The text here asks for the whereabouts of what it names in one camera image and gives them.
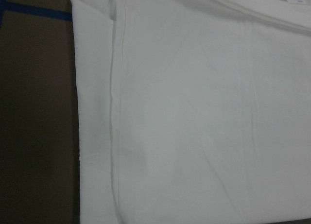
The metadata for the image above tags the white long-sleeve printed shirt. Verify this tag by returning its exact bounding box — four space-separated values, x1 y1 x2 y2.
71 0 311 224

